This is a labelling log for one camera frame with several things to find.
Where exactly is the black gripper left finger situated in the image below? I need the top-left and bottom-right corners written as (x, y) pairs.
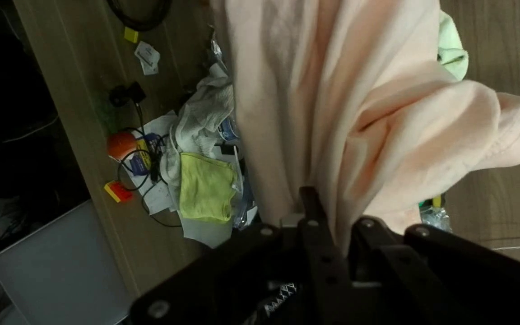
top-left (123, 186), bottom-right (358, 325)

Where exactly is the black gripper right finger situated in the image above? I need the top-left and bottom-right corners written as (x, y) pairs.
top-left (349, 215), bottom-right (520, 325)

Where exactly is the peach t-shirt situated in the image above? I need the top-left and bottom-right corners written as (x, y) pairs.
top-left (212, 0), bottom-right (520, 255)

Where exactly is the pale yellow terry towel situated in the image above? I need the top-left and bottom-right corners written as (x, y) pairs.
top-left (436, 9), bottom-right (472, 85)

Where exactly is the small clear plastic bottle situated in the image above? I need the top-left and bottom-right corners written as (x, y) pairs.
top-left (418, 193), bottom-right (456, 235)

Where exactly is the bright yellow cloth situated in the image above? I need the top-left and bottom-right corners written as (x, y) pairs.
top-left (178, 152), bottom-right (239, 224)

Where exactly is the clutter pile on floor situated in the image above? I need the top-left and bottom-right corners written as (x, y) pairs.
top-left (160, 38), bottom-right (261, 249)

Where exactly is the red and yellow block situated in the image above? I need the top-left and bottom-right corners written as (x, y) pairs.
top-left (102, 179), bottom-right (136, 206)

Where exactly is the orange round toy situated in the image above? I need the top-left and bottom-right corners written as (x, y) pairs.
top-left (105, 130), bottom-right (143, 163)

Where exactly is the small black device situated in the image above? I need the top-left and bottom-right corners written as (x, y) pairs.
top-left (109, 79), bottom-right (149, 110)

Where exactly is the pale grey flat box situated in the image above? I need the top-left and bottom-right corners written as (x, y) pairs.
top-left (0, 199), bottom-right (136, 325)

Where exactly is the white paper tag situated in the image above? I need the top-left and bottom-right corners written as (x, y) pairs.
top-left (133, 40), bottom-right (163, 78)

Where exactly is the small yellow block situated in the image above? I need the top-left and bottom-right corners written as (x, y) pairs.
top-left (122, 25), bottom-right (143, 45)

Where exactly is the black coiled cable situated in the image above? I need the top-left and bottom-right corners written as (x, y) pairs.
top-left (105, 0), bottom-right (176, 34)

